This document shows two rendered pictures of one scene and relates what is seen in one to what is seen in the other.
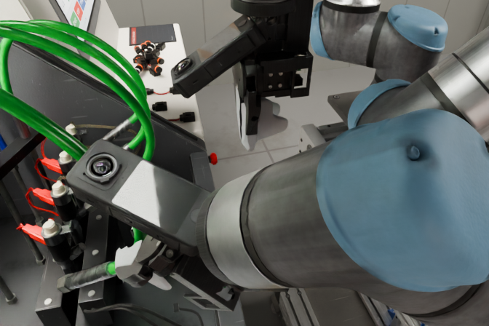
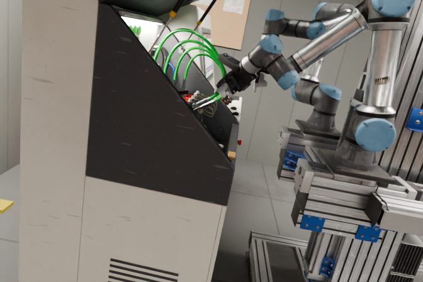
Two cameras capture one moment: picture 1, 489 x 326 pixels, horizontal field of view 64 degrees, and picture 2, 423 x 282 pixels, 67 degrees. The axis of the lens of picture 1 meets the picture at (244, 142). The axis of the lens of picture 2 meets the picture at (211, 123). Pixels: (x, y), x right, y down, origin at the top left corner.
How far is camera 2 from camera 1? 106 cm
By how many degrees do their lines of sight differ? 27
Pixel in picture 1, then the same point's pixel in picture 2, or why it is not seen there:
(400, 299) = (266, 58)
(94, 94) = (208, 86)
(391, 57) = (317, 98)
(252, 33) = not seen: hidden behind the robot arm
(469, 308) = (276, 63)
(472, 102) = (296, 56)
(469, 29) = not seen: outside the picture
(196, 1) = (253, 109)
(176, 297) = not seen: hidden behind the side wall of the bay
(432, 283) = (267, 48)
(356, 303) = (294, 259)
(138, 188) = (230, 59)
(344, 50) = (301, 95)
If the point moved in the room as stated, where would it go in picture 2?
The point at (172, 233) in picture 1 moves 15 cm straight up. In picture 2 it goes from (235, 64) to (242, 24)
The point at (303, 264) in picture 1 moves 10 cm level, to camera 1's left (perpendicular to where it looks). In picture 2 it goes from (255, 53) to (228, 47)
